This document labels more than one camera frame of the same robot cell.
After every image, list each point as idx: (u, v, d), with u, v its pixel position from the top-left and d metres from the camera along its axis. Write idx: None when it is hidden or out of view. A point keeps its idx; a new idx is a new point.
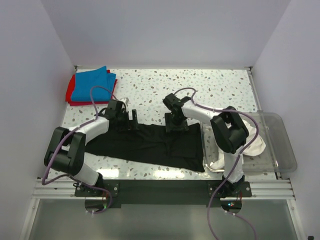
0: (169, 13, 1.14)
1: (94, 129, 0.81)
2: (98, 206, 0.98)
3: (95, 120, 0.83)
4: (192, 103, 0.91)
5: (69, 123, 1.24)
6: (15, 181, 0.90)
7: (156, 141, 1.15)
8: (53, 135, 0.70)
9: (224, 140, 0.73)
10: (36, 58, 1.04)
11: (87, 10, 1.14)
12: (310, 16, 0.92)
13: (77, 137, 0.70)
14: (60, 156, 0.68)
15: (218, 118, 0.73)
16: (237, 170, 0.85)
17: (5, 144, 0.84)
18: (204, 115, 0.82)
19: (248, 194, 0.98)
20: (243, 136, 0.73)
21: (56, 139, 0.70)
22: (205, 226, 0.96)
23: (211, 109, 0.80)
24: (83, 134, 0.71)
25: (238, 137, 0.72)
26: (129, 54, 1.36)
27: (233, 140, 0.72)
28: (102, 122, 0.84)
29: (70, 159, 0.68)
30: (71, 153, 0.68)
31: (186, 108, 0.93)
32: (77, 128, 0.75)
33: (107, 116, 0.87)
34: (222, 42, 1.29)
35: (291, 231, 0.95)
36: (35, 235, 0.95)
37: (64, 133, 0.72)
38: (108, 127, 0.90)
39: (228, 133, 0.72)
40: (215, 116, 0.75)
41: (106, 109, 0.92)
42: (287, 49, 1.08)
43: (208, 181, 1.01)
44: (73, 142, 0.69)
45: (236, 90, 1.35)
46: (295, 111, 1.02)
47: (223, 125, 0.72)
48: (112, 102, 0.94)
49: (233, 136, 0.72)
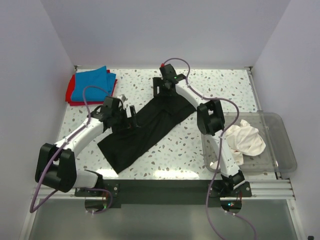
0: (169, 13, 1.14)
1: (86, 137, 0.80)
2: (98, 206, 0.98)
3: (86, 125, 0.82)
4: (186, 84, 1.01)
5: (69, 123, 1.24)
6: (15, 181, 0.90)
7: (158, 113, 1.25)
8: (40, 153, 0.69)
9: (203, 125, 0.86)
10: (35, 58, 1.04)
11: (87, 10, 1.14)
12: (309, 15, 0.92)
13: (65, 156, 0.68)
14: (51, 173, 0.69)
15: (204, 107, 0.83)
16: (227, 160, 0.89)
17: (5, 144, 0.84)
18: (193, 99, 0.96)
19: (248, 194, 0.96)
20: (220, 123, 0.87)
21: (44, 157, 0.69)
22: (205, 226, 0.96)
23: (201, 96, 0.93)
24: (71, 152, 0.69)
25: (216, 124, 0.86)
26: (130, 54, 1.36)
27: (211, 126, 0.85)
28: (95, 126, 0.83)
29: (60, 177, 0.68)
30: (61, 171, 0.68)
31: (179, 87, 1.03)
32: (65, 142, 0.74)
33: (100, 116, 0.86)
34: (221, 42, 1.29)
35: (291, 231, 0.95)
36: (34, 235, 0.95)
37: (52, 150, 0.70)
38: (104, 126, 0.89)
39: (208, 120, 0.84)
40: (201, 104, 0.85)
41: (102, 107, 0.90)
42: (287, 49, 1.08)
43: (208, 181, 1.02)
44: (61, 162, 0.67)
45: (236, 90, 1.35)
46: (295, 112, 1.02)
47: (206, 114, 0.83)
48: (107, 100, 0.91)
49: (212, 122, 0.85)
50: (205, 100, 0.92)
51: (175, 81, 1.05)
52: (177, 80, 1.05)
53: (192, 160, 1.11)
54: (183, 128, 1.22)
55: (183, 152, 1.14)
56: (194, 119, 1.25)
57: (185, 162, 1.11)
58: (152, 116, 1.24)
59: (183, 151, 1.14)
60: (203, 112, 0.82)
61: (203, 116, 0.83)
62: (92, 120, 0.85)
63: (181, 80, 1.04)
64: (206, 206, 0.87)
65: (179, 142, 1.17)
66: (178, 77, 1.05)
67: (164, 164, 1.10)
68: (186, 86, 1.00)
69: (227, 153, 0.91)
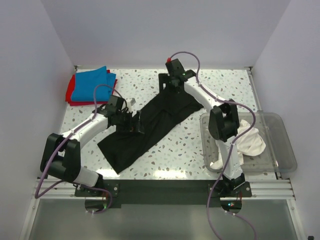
0: (169, 13, 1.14)
1: (91, 130, 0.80)
2: (98, 206, 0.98)
3: (92, 120, 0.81)
4: (197, 82, 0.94)
5: (69, 123, 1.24)
6: (15, 181, 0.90)
7: (158, 113, 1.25)
8: (47, 143, 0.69)
9: (216, 129, 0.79)
10: (36, 58, 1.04)
11: (87, 10, 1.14)
12: (310, 15, 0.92)
13: (71, 146, 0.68)
14: (57, 163, 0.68)
15: (218, 110, 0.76)
16: (233, 165, 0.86)
17: (5, 144, 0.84)
18: (205, 100, 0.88)
19: (248, 194, 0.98)
20: (234, 128, 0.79)
21: (51, 147, 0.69)
22: (205, 227, 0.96)
23: (214, 97, 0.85)
24: (78, 142, 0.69)
25: (230, 129, 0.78)
26: (130, 54, 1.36)
27: (224, 132, 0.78)
28: (100, 121, 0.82)
29: (65, 167, 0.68)
30: (67, 161, 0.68)
31: (189, 86, 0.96)
32: (72, 133, 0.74)
33: (105, 112, 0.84)
34: (222, 42, 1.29)
35: (291, 231, 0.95)
36: (34, 235, 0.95)
37: (59, 140, 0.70)
38: (108, 123, 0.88)
39: (222, 125, 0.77)
40: (214, 106, 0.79)
41: (107, 105, 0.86)
42: (287, 49, 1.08)
43: (208, 181, 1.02)
44: (68, 151, 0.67)
45: (236, 90, 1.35)
46: (295, 112, 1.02)
47: (220, 117, 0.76)
48: (113, 98, 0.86)
49: (226, 127, 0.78)
50: (219, 102, 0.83)
51: (183, 79, 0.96)
52: (186, 77, 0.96)
53: (192, 160, 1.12)
54: (183, 128, 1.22)
55: (183, 152, 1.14)
56: (194, 119, 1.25)
57: (185, 162, 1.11)
58: (152, 116, 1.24)
59: (183, 151, 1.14)
60: (217, 115, 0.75)
61: (217, 119, 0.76)
62: (98, 115, 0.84)
63: (191, 78, 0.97)
64: (207, 206, 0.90)
65: (179, 142, 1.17)
66: (187, 74, 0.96)
67: (164, 164, 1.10)
68: (197, 84, 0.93)
69: (235, 158, 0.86)
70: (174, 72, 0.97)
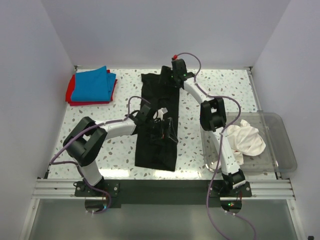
0: (169, 13, 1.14)
1: (119, 129, 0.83)
2: (98, 206, 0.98)
3: (123, 120, 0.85)
4: (194, 81, 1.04)
5: (69, 123, 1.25)
6: (16, 181, 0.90)
7: None
8: (79, 123, 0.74)
9: (205, 121, 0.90)
10: (35, 57, 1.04)
11: (87, 10, 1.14)
12: (310, 14, 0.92)
13: (98, 133, 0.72)
14: (77, 144, 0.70)
15: (207, 105, 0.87)
16: (226, 157, 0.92)
17: (5, 144, 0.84)
18: (198, 96, 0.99)
19: (247, 194, 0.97)
20: (221, 121, 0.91)
21: (80, 127, 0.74)
22: (205, 226, 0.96)
23: (206, 93, 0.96)
24: (105, 132, 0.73)
25: (217, 121, 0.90)
26: (129, 54, 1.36)
27: (211, 123, 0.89)
28: (130, 124, 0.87)
29: (84, 150, 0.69)
30: (89, 145, 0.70)
31: (187, 84, 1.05)
32: (103, 123, 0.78)
33: (135, 120, 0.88)
34: (222, 42, 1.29)
35: (291, 231, 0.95)
36: (34, 235, 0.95)
37: (90, 124, 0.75)
38: (134, 130, 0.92)
39: (210, 117, 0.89)
40: (204, 101, 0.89)
41: (139, 112, 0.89)
42: (287, 50, 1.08)
43: (208, 181, 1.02)
44: (94, 135, 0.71)
45: (236, 89, 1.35)
46: (295, 111, 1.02)
47: (209, 111, 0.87)
48: (145, 107, 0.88)
49: (213, 120, 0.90)
50: (210, 98, 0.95)
51: (183, 78, 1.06)
52: (185, 77, 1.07)
53: (192, 160, 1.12)
54: (183, 128, 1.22)
55: (183, 152, 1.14)
56: (194, 119, 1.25)
57: (185, 162, 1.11)
58: None
59: (183, 150, 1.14)
60: (205, 109, 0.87)
61: (207, 112, 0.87)
62: (129, 120, 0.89)
63: (190, 78, 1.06)
64: (207, 207, 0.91)
65: (178, 142, 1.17)
66: (188, 75, 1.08)
67: None
68: (194, 83, 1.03)
69: (227, 151, 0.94)
70: (178, 71, 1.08)
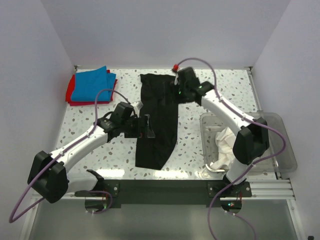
0: (169, 13, 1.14)
1: (85, 148, 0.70)
2: (98, 206, 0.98)
3: (88, 136, 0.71)
4: (216, 97, 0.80)
5: (69, 123, 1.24)
6: (15, 181, 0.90)
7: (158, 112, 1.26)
8: (34, 161, 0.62)
9: (243, 152, 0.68)
10: (35, 57, 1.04)
11: (86, 9, 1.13)
12: (310, 14, 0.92)
13: (55, 170, 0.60)
14: (39, 184, 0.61)
15: (247, 131, 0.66)
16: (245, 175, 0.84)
17: (5, 144, 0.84)
18: (229, 117, 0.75)
19: (247, 194, 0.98)
20: (262, 149, 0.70)
21: (37, 166, 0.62)
22: (205, 226, 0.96)
23: (241, 116, 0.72)
24: (63, 167, 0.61)
25: (258, 151, 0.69)
26: (129, 54, 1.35)
27: (252, 153, 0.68)
28: (98, 138, 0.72)
29: (48, 189, 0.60)
30: (51, 184, 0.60)
31: (207, 101, 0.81)
32: (60, 154, 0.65)
33: (110, 124, 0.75)
34: (222, 42, 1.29)
35: (291, 231, 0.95)
36: (34, 235, 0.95)
37: (47, 159, 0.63)
38: (110, 137, 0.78)
39: (252, 147, 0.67)
40: (243, 127, 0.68)
41: (112, 114, 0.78)
42: (287, 49, 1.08)
43: (208, 181, 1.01)
44: (51, 175, 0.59)
45: (236, 89, 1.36)
46: (296, 111, 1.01)
47: (249, 139, 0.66)
48: (119, 108, 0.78)
49: (255, 149, 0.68)
50: (247, 121, 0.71)
51: (201, 91, 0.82)
52: (202, 89, 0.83)
53: (192, 160, 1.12)
54: (183, 128, 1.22)
55: (183, 152, 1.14)
56: (194, 119, 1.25)
57: (185, 162, 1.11)
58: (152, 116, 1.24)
59: (183, 150, 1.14)
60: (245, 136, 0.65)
61: (248, 142, 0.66)
62: (97, 129, 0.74)
63: (209, 90, 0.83)
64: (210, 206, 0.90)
65: (178, 142, 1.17)
66: (204, 86, 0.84)
67: (164, 164, 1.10)
68: (218, 99, 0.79)
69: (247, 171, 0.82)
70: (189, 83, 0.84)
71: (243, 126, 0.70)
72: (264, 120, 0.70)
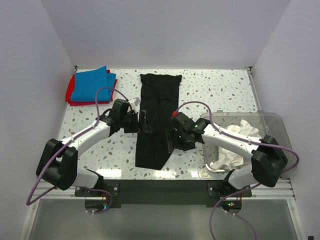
0: (169, 13, 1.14)
1: (91, 139, 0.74)
2: (98, 206, 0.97)
3: (93, 127, 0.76)
4: (216, 130, 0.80)
5: (69, 123, 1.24)
6: (15, 181, 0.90)
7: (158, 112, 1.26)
8: (45, 148, 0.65)
9: (265, 178, 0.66)
10: (35, 57, 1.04)
11: (86, 9, 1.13)
12: (310, 15, 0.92)
13: (68, 154, 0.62)
14: (51, 170, 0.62)
15: (260, 156, 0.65)
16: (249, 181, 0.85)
17: (5, 144, 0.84)
18: (236, 146, 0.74)
19: (247, 195, 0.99)
20: (283, 166, 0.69)
21: (49, 154, 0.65)
22: (205, 226, 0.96)
23: (247, 140, 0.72)
24: (75, 150, 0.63)
25: (280, 169, 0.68)
26: (130, 54, 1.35)
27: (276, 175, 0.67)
28: (102, 129, 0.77)
29: (61, 174, 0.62)
30: (62, 168, 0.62)
31: (209, 137, 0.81)
32: (71, 140, 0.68)
33: (110, 119, 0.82)
34: (222, 42, 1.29)
35: (291, 231, 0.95)
36: (34, 235, 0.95)
37: (57, 147, 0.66)
38: (110, 132, 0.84)
39: (272, 169, 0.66)
40: (254, 152, 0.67)
41: (111, 111, 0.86)
42: (287, 50, 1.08)
43: (208, 181, 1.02)
44: (64, 159, 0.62)
45: (236, 90, 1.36)
46: (295, 111, 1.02)
47: (266, 162, 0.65)
48: (116, 104, 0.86)
49: (275, 169, 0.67)
50: (255, 144, 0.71)
51: (198, 130, 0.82)
52: (199, 127, 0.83)
53: (192, 160, 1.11)
54: None
55: (183, 152, 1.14)
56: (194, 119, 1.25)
57: (185, 162, 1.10)
58: (152, 116, 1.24)
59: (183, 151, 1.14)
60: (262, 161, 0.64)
61: (265, 165, 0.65)
62: (100, 123, 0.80)
63: (206, 127, 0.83)
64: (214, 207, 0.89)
65: None
66: (199, 124, 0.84)
67: (164, 164, 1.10)
68: (218, 132, 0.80)
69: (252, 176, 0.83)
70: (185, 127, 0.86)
71: (254, 150, 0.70)
72: (271, 137, 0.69)
